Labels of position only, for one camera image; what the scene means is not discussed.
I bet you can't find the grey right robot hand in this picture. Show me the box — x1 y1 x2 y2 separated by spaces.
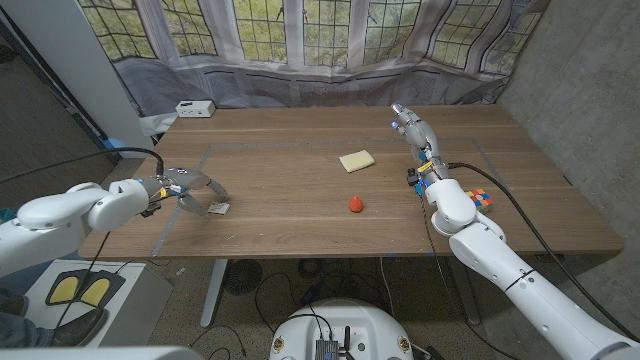
392 103 444 169

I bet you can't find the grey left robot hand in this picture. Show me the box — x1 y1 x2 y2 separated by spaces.
158 167 230 217

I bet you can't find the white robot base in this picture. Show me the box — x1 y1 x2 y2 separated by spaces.
269 298 415 360

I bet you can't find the yellow sponge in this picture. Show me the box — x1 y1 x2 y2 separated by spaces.
338 149 376 174

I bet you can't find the white power strip box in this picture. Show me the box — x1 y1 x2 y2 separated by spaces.
175 100 217 119

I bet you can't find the multicoloured puzzle cube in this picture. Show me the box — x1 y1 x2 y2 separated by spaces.
464 188 495 214

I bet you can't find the black round fan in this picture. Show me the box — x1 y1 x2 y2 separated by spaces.
223 258 264 296

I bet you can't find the metal table leg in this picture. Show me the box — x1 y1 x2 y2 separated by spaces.
199 258 230 329
447 257 484 326

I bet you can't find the white pedal platform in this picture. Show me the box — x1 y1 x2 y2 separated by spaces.
24 258 174 349

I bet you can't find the printed window backdrop cloth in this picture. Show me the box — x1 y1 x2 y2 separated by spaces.
77 0 551 119

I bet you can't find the black yellow foot pedal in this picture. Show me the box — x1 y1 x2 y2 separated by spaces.
77 269 126 309
44 269 86 307

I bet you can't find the white pillar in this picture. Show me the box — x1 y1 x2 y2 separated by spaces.
0 0 154 159

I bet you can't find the person's black shoe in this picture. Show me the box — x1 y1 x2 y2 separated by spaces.
0 292 30 317
49 307 109 348

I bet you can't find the white robot torso edge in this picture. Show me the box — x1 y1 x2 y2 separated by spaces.
0 346 201 360

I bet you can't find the grey electronics module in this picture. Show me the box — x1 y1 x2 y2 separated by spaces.
314 338 340 360

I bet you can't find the person's jeans leg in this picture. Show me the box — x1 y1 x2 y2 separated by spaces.
0 312 56 350

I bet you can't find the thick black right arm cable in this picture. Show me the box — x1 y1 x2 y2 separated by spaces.
447 161 640 345

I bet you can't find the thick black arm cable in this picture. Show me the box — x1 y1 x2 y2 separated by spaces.
0 146 166 185
447 161 640 345

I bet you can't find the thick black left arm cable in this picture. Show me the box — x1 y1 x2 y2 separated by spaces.
0 146 166 185

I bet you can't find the thin braided cable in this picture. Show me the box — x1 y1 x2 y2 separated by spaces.
420 193 521 360

